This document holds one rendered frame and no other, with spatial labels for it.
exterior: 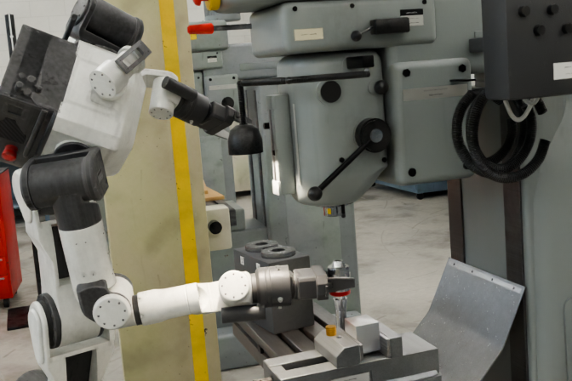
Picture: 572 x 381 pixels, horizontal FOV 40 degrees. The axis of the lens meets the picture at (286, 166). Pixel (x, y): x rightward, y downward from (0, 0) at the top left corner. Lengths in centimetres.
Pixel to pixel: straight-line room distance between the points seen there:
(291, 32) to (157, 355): 222
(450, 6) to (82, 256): 91
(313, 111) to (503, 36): 40
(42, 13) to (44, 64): 887
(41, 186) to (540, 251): 104
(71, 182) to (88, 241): 13
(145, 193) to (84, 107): 167
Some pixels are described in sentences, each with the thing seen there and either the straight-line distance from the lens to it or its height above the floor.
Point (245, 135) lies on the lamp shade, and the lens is 159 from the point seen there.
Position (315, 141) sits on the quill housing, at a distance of 158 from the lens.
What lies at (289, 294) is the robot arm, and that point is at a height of 112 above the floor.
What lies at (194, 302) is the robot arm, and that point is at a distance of 170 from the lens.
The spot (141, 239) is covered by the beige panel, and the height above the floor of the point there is 94.
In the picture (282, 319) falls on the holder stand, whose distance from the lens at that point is 203.
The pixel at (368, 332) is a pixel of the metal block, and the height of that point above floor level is 105.
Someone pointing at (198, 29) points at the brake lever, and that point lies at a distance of 170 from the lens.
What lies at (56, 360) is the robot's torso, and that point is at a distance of 210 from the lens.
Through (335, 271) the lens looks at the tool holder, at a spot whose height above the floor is 116.
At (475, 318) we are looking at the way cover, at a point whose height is 100.
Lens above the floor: 160
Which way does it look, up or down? 7 degrees down
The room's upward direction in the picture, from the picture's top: 4 degrees counter-clockwise
